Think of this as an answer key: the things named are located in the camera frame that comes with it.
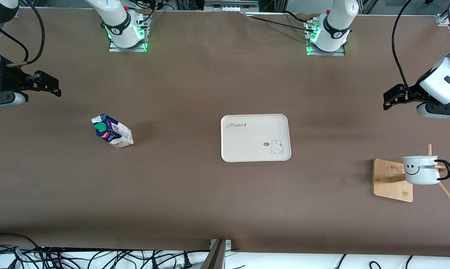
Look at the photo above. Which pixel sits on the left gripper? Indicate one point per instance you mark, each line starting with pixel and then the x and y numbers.
pixel 413 94

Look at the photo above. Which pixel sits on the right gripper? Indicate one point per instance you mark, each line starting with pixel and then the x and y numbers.
pixel 6 81

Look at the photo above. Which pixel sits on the white smiley face mug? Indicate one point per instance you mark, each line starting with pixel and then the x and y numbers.
pixel 419 175

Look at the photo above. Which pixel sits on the blue white milk carton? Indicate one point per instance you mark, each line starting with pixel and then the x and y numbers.
pixel 116 135

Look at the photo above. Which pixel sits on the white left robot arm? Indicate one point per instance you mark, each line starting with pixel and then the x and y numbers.
pixel 333 26

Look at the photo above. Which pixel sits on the cream rabbit print tray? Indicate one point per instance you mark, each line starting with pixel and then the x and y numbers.
pixel 247 144

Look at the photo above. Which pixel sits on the wooden mug stand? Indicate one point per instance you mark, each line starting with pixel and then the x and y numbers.
pixel 391 186

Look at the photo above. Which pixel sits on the grey power strip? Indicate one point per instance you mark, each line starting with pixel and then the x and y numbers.
pixel 230 5

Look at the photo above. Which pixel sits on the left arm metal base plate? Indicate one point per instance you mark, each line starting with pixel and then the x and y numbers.
pixel 326 53

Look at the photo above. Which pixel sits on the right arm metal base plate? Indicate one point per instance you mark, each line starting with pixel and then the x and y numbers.
pixel 128 49

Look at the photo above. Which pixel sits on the metal corner bracket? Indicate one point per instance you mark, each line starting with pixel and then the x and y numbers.
pixel 442 19

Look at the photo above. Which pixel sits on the grey metal pole bracket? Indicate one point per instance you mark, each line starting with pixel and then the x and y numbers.
pixel 217 257

